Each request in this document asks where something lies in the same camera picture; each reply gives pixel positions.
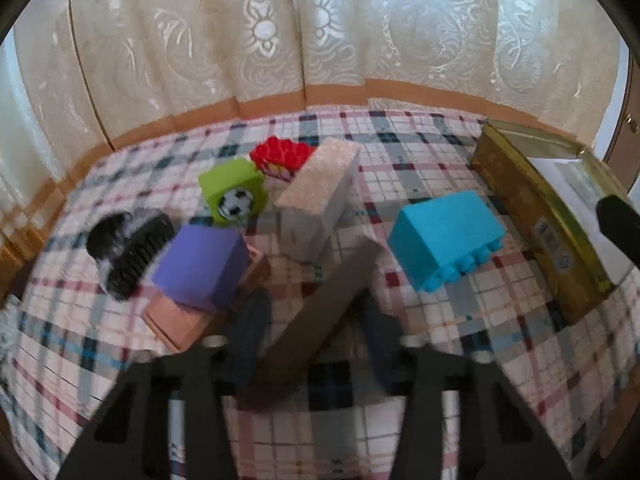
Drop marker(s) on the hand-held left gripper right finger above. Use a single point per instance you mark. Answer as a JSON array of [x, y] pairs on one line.
[[382, 340]]

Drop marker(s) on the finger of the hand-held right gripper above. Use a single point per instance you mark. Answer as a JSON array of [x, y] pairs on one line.
[[617, 217]]

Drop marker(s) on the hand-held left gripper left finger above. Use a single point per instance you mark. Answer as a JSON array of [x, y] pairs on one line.
[[250, 330]]

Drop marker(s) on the long brown box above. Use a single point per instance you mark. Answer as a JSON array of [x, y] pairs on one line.
[[320, 315]]

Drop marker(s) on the pink box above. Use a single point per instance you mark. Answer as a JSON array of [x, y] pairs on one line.
[[175, 322]]

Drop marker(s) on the purple cube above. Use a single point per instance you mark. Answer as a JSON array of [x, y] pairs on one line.
[[200, 265]]

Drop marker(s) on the gold tin box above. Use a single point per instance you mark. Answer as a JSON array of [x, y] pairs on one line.
[[520, 195]]

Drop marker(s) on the blue building block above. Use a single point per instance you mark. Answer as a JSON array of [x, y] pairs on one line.
[[440, 230]]

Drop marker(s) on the white rectangular box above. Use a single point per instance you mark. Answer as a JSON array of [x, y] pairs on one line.
[[320, 180]]

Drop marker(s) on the red building block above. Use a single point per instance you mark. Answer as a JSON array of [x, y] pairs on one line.
[[280, 152]]

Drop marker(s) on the brown wooden furniture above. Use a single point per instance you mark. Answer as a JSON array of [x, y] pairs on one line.
[[627, 125]]

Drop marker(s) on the black hair brush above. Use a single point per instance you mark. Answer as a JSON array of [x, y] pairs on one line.
[[130, 255]]

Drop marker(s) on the green soccer ball cube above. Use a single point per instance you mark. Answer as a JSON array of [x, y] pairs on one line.
[[225, 180]]

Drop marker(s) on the plaid tablecloth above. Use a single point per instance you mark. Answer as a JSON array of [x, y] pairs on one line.
[[425, 140]]

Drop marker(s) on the cream lace curtain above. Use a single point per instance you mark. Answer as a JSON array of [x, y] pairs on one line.
[[350, 35]]

